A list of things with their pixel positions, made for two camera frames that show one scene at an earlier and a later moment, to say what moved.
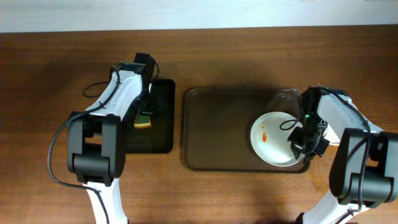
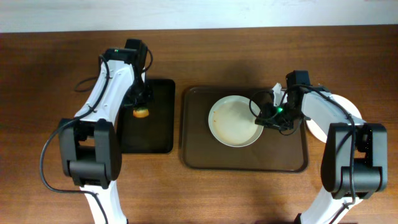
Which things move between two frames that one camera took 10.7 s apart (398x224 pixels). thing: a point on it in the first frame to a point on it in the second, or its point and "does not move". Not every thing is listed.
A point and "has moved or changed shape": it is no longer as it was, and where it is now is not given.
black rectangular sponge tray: (160, 137) does not move
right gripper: (310, 144) to (272, 121)
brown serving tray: (217, 123) does not move
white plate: (269, 136) to (232, 122)
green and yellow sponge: (142, 122) has moved or changed shape
